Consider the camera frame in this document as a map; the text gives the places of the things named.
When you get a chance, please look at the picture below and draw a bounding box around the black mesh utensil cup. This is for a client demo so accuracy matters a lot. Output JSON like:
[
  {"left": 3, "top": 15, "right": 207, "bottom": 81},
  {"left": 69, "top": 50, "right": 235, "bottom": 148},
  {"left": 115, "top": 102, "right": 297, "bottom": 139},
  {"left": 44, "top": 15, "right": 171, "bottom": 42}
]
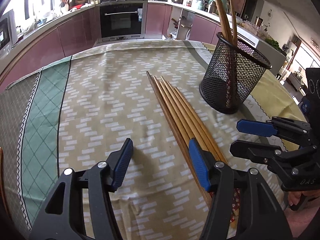
[{"left": 199, "top": 32, "right": 272, "bottom": 114}]

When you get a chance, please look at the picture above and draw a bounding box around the wooden chopstick four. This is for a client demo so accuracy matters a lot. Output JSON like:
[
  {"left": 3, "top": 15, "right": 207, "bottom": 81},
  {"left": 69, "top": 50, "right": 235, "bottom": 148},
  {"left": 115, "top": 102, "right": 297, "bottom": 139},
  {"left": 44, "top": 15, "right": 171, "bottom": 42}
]
[{"left": 146, "top": 71, "right": 212, "bottom": 207}]

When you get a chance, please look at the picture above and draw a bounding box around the wooden chopstick six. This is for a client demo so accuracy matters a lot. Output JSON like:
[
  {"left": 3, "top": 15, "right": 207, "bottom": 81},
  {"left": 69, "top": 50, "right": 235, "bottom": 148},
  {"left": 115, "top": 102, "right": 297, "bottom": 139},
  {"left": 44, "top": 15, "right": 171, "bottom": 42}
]
[{"left": 158, "top": 80, "right": 238, "bottom": 228}]

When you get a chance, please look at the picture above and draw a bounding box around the wooden chopstick two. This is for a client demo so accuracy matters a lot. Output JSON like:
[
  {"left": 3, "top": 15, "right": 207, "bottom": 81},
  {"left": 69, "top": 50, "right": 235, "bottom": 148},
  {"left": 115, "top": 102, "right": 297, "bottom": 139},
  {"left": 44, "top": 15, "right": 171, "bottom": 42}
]
[{"left": 229, "top": 0, "right": 238, "bottom": 47}]

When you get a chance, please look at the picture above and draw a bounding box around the wooden chopstick eight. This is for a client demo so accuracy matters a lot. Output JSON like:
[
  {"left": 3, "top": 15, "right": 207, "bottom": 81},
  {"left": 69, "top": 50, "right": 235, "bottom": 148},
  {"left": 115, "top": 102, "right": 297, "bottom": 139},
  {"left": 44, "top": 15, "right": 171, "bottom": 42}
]
[{"left": 174, "top": 87, "right": 228, "bottom": 164}]

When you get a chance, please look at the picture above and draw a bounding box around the wooden chopstick seven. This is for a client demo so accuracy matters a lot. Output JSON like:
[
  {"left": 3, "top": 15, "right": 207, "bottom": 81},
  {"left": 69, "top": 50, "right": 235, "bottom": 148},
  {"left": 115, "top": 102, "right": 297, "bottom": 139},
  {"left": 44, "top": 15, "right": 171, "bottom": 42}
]
[{"left": 157, "top": 77, "right": 227, "bottom": 163}]

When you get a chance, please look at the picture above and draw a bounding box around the wooden chopstick one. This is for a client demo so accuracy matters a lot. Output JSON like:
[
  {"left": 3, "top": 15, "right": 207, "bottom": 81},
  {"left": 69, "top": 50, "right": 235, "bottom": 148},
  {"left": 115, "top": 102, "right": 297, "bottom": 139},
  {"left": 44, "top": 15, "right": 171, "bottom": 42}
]
[{"left": 215, "top": 0, "right": 232, "bottom": 107}]

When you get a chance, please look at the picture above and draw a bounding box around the person right hand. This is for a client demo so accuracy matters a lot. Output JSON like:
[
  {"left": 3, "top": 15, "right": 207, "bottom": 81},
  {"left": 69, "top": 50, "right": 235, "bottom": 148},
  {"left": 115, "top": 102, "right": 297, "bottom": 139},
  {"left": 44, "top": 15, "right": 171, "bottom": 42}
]
[{"left": 287, "top": 190, "right": 319, "bottom": 211}]

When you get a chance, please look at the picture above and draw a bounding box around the patterned tablecloth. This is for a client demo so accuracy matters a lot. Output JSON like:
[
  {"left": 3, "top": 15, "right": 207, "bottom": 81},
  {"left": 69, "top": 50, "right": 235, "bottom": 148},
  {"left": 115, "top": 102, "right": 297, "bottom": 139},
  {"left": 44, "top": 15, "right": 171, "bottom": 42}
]
[{"left": 1, "top": 40, "right": 304, "bottom": 239}]

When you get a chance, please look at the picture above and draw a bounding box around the green covered appliance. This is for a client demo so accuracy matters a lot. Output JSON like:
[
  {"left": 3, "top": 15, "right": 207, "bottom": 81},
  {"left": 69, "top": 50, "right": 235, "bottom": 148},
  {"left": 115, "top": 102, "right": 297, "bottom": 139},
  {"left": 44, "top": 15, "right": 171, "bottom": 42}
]
[{"left": 207, "top": 0, "right": 230, "bottom": 14}]

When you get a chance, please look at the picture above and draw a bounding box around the built-in black oven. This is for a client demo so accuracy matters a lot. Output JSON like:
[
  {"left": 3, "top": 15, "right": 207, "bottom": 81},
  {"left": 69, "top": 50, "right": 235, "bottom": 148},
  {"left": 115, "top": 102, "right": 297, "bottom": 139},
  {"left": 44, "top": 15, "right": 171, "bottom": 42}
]
[{"left": 99, "top": 0, "right": 147, "bottom": 42}]

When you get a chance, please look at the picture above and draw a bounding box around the white microwave oven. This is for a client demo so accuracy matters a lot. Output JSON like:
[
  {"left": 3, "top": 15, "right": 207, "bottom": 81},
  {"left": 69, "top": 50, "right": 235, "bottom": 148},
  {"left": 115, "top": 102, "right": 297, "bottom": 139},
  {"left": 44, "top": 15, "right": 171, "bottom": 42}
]
[{"left": 0, "top": 9, "right": 18, "bottom": 51}]

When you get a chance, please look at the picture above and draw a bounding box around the window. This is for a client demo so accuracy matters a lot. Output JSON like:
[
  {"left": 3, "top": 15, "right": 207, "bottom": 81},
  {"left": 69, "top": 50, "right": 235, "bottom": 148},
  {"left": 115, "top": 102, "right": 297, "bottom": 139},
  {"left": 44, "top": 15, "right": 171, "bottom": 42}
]
[{"left": 4, "top": 0, "right": 59, "bottom": 29}]

